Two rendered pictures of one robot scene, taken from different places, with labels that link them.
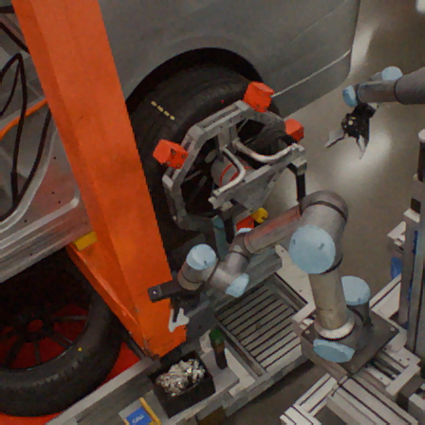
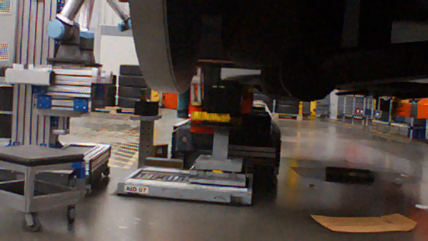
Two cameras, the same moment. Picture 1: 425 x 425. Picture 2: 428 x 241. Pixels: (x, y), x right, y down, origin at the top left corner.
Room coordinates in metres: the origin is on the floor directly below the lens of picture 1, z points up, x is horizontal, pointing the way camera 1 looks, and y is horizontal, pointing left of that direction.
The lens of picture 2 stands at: (4.21, -3.14, 0.70)
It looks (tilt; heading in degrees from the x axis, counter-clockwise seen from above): 3 degrees down; 122
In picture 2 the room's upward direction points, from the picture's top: 4 degrees clockwise
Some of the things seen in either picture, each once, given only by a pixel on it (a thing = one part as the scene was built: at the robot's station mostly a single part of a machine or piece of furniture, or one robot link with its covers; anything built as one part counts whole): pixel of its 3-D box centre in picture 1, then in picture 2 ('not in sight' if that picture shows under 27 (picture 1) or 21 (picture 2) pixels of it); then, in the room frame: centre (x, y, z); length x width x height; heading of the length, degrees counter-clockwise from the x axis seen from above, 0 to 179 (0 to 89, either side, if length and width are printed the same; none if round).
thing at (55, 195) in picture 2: not in sight; (31, 185); (2.07, -1.38, 0.17); 0.43 x 0.36 x 0.34; 0
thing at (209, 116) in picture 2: (245, 202); (211, 116); (2.30, -0.14, 0.51); 0.29 x 0.06 x 0.06; 28
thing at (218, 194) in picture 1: (220, 164); not in sight; (2.00, -0.06, 1.03); 0.19 x 0.18 x 0.11; 28
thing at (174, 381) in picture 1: (181, 382); (146, 107); (1.46, 0.23, 0.51); 0.20 x 0.14 x 0.13; 111
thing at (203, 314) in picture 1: (175, 304); (204, 147); (2.01, 0.24, 0.26); 0.42 x 0.18 x 0.35; 28
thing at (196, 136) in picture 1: (228, 170); (201, 64); (2.15, -0.09, 0.85); 0.54 x 0.07 x 0.54; 118
